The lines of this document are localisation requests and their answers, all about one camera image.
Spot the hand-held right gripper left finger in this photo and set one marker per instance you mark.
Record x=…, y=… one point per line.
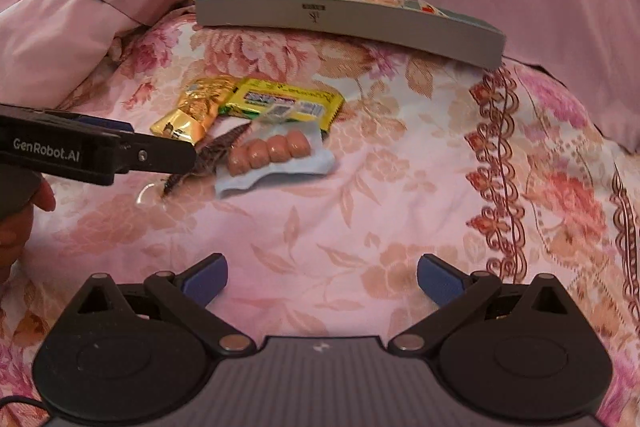
x=207, y=278

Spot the light pink quilt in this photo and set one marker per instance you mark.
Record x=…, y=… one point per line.
x=75, y=17

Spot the person's left hand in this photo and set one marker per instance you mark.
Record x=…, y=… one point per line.
x=15, y=237

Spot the floral bedsheet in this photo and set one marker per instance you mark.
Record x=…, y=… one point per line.
x=350, y=217

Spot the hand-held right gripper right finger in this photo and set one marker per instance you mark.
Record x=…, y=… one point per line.
x=440, y=279

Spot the grey box with painted inside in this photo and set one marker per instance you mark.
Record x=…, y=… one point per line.
x=350, y=14

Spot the clear blue sausage packet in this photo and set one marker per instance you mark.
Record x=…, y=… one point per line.
x=270, y=152

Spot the white red snack packet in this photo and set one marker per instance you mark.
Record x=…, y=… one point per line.
x=430, y=9

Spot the clear packet of dark snack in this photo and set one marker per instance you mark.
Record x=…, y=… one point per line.
x=220, y=144

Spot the golden snack packet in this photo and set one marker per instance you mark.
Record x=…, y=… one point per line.
x=200, y=99

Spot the yellow green snack packet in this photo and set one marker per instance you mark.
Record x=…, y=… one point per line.
x=300, y=99

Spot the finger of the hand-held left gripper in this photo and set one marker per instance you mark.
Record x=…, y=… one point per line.
x=105, y=125
x=160, y=155

